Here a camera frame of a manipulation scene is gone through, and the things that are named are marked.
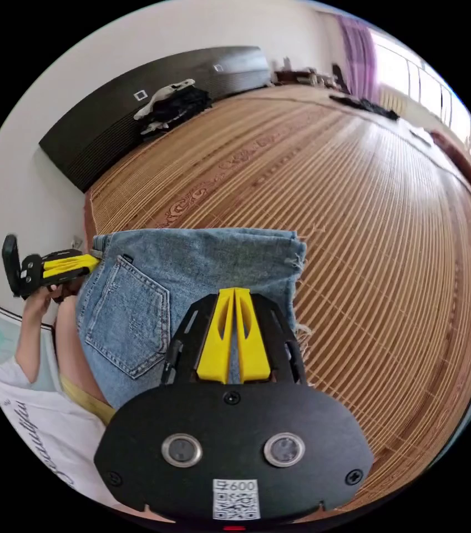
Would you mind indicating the person's body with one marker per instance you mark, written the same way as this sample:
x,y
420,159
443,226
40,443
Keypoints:
x,y
48,433

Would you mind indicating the blue denim shorts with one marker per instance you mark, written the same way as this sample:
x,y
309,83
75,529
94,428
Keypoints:
x,y
143,300

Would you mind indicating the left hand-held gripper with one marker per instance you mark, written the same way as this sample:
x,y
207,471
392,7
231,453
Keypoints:
x,y
31,272

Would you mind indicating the purple curtain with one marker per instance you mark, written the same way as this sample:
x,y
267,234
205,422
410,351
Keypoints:
x,y
358,58

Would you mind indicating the window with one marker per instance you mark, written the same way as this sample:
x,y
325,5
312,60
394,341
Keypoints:
x,y
418,83

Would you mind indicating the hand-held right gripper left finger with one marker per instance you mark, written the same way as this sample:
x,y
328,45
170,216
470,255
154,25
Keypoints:
x,y
214,354

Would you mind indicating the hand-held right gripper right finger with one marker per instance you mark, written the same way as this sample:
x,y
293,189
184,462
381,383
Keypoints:
x,y
254,354

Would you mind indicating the pile of clothes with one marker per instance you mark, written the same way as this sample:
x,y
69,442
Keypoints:
x,y
173,106

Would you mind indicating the bed with woven mat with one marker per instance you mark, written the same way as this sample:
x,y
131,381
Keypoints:
x,y
364,250

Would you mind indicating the person's left hand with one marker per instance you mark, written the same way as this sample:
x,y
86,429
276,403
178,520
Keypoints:
x,y
41,302

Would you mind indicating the person's left forearm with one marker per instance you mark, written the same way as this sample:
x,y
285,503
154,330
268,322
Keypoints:
x,y
31,345

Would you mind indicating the black garment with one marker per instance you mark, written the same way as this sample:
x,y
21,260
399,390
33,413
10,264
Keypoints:
x,y
364,106

